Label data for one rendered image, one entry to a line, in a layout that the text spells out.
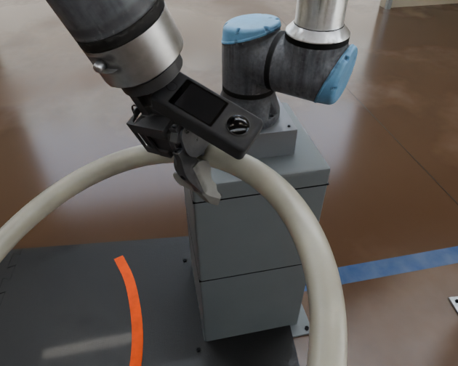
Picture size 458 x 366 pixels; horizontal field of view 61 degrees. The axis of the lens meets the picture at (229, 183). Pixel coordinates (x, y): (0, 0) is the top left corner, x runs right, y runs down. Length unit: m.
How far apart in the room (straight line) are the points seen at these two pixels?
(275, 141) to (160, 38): 0.78
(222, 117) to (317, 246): 0.16
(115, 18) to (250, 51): 0.68
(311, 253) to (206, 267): 0.96
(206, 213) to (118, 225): 1.12
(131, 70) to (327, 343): 0.28
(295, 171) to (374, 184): 1.44
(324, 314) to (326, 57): 0.70
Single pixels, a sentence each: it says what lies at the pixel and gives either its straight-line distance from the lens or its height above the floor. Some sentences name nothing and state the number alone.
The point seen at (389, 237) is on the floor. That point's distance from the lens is 2.20.
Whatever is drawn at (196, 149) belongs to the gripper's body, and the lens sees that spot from 0.45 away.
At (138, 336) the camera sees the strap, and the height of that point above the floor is 0.02.
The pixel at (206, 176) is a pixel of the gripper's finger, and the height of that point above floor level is 1.22.
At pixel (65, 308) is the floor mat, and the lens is 1.91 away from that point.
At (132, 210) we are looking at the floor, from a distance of 2.24.
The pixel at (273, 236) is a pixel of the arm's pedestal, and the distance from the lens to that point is 1.25.
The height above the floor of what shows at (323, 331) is 1.24.
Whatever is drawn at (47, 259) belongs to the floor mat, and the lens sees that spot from 2.12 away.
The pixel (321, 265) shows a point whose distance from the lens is 0.35.
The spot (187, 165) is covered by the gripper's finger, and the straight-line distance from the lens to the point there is 0.45.
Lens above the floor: 1.53
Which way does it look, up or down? 40 degrees down
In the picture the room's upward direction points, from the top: straight up
